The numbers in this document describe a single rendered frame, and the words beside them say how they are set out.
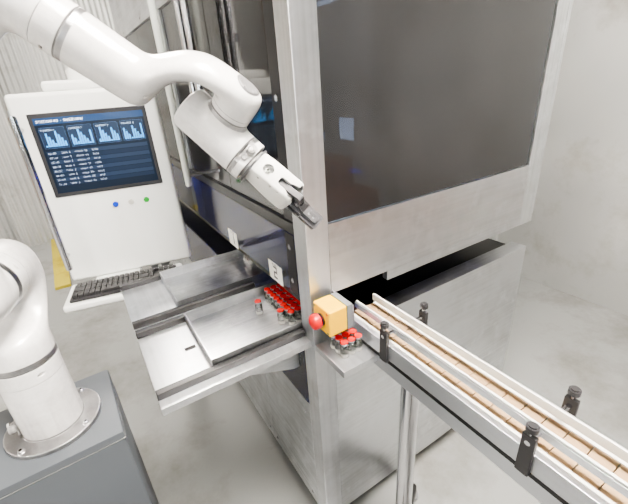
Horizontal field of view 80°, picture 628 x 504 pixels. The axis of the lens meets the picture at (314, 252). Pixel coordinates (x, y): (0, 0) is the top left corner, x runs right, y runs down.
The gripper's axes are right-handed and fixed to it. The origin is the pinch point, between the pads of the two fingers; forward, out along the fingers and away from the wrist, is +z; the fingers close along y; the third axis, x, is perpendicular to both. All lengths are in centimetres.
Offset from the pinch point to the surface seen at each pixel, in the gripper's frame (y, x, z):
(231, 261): 82, 12, -2
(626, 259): 96, -148, 183
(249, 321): 41.8, 24.6, 11.5
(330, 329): 13.1, 13.5, 22.8
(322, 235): 13.5, -2.7, 6.8
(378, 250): 21.0, -12.4, 23.1
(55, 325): 249, 119, -61
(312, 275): 17.0, 5.7, 11.9
